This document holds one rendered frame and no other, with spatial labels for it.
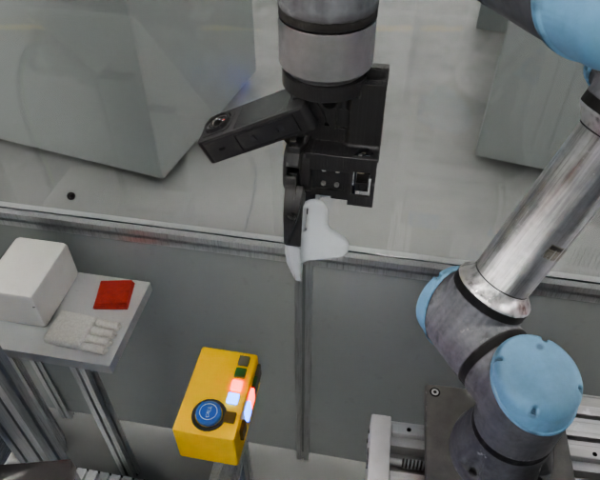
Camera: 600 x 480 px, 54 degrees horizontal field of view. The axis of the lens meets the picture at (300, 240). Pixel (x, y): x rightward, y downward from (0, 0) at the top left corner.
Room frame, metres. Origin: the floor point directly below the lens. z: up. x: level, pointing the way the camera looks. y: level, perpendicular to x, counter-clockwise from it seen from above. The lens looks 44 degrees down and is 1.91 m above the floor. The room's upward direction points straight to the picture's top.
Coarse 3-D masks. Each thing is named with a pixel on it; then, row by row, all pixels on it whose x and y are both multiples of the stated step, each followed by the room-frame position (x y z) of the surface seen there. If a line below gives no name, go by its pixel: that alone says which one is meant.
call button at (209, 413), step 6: (204, 402) 0.48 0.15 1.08; (210, 402) 0.48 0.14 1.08; (198, 408) 0.47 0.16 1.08; (204, 408) 0.47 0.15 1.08; (210, 408) 0.47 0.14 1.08; (216, 408) 0.47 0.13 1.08; (198, 414) 0.46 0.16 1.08; (204, 414) 0.46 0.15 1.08; (210, 414) 0.46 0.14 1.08; (216, 414) 0.46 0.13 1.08; (198, 420) 0.45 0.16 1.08; (204, 420) 0.45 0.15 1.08; (210, 420) 0.45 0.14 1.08; (216, 420) 0.45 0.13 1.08; (204, 426) 0.45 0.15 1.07; (210, 426) 0.45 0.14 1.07
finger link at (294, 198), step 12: (288, 180) 0.40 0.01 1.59; (288, 192) 0.39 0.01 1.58; (300, 192) 0.39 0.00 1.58; (288, 204) 0.39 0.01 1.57; (300, 204) 0.39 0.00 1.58; (288, 216) 0.39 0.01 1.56; (300, 216) 0.39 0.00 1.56; (288, 228) 0.38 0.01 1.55; (300, 228) 0.39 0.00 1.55; (288, 240) 0.38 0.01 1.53; (300, 240) 0.39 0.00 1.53
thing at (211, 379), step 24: (216, 360) 0.57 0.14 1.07; (192, 384) 0.52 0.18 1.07; (216, 384) 0.52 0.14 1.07; (192, 408) 0.48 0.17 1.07; (240, 408) 0.48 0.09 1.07; (192, 432) 0.44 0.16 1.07; (216, 432) 0.44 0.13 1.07; (192, 456) 0.44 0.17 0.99; (216, 456) 0.43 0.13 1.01; (240, 456) 0.44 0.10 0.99
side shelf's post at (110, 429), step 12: (72, 372) 0.83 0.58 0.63; (84, 372) 0.82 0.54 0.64; (96, 372) 0.86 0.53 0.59; (84, 384) 0.83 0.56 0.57; (96, 384) 0.85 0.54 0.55; (84, 396) 0.83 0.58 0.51; (96, 396) 0.82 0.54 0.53; (108, 396) 0.86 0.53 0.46; (96, 408) 0.83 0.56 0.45; (108, 408) 0.85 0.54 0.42; (96, 420) 0.83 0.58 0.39; (108, 420) 0.82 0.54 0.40; (108, 432) 0.83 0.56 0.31; (120, 432) 0.85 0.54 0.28; (108, 444) 0.83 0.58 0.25; (120, 444) 0.83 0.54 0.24; (120, 456) 0.83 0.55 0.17; (132, 456) 0.86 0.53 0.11; (120, 468) 0.83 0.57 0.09; (132, 468) 0.84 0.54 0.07
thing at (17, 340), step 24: (72, 288) 0.91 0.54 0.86; (96, 288) 0.91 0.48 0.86; (144, 288) 0.91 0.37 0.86; (96, 312) 0.84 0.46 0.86; (120, 312) 0.84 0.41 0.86; (0, 336) 0.77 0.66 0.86; (24, 336) 0.77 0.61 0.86; (120, 336) 0.77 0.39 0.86; (48, 360) 0.72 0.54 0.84; (72, 360) 0.71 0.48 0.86; (96, 360) 0.71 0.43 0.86
